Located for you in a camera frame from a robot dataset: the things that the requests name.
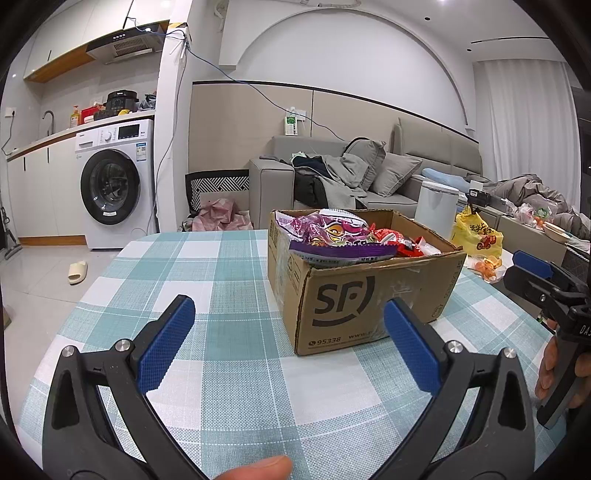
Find light blue pillow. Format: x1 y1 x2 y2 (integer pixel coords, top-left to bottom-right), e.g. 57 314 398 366
421 167 468 186

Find blue cable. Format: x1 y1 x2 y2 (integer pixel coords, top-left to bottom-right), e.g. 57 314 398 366
182 44 352 144

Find white upper kitchen cabinets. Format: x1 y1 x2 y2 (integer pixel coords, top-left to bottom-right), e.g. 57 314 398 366
23 0 139 84

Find black device on stand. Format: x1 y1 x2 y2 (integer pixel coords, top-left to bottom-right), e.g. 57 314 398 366
465 188 494 209

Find white cylindrical bin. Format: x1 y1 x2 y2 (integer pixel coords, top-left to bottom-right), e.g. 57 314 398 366
414 181 460 238

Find pink cloth pile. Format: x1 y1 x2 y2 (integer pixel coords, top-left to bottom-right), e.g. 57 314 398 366
191 198 254 232

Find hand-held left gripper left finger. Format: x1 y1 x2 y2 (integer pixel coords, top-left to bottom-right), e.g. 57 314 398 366
41 294 213 480

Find black jacket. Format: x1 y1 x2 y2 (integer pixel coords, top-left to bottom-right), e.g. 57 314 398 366
292 156 331 208

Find dark grey pillow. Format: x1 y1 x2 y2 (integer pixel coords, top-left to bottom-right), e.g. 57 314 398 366
344 138 387 191

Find clear plastic food bag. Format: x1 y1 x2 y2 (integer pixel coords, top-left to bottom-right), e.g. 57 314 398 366
515 203 555 229

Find white washing machine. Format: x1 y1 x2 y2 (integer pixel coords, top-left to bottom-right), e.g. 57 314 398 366
75 117 158 251

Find yellow plastic bag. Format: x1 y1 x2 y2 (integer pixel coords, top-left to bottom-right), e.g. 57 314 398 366
450 205 504 258

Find range hood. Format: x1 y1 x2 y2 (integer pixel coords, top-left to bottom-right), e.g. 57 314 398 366
85 21 171 65

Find black rice cooker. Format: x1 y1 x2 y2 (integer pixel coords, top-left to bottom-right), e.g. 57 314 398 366
106 90 140 116

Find orange peels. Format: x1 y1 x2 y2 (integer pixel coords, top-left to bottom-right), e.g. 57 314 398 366
473 256 506 283

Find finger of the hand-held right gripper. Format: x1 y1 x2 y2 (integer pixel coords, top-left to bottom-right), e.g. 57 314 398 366
503 265 575 308
512 250 561 282

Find black patterned chair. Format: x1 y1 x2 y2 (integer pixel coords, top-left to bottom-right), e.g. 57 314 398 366
185 169 251 217

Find brown cardboard box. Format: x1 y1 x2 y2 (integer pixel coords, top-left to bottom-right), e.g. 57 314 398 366
267 209 468 356

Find white lower kitchen cabinets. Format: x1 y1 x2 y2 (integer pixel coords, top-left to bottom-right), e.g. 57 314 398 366
7 134 88 245

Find purple snack packet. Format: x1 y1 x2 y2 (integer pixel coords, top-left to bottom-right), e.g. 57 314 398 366
272 211 399 268

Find grey duvet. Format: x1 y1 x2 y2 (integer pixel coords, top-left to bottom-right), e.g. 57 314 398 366
482 174 580 224

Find white curtain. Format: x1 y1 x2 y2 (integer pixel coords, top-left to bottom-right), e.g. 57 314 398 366
473 60 583 185

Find person's left hand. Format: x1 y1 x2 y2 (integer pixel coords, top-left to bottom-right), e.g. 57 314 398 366
216 456 294 480

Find red packet with black label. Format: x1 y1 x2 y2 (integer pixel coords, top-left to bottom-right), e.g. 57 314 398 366
369 225 419 258

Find person's right hand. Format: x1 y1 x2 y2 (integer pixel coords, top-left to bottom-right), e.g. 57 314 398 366
534 342 591 409

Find light grey pillow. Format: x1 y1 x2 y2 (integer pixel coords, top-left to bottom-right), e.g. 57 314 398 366
369 152 423 198

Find grey sofa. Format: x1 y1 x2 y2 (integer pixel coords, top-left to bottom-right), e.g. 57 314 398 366
249 117 485 232

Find grey clothes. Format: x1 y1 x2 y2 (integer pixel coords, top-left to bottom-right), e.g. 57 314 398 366
321 153 370 210

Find green checked tablecloth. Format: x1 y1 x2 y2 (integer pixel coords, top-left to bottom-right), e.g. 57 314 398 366
18 228 566 480

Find white wall remote control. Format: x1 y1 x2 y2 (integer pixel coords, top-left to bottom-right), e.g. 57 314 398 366
283 107 309 137

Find white kitchen cabinets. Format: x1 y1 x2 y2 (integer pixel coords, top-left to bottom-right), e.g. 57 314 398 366
7 134 88 245
23 0 139 84

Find beige bowl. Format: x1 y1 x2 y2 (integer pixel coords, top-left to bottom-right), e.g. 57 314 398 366
542 222 574 244

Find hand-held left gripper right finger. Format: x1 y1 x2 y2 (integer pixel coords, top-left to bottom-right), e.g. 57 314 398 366
383 298 539 480

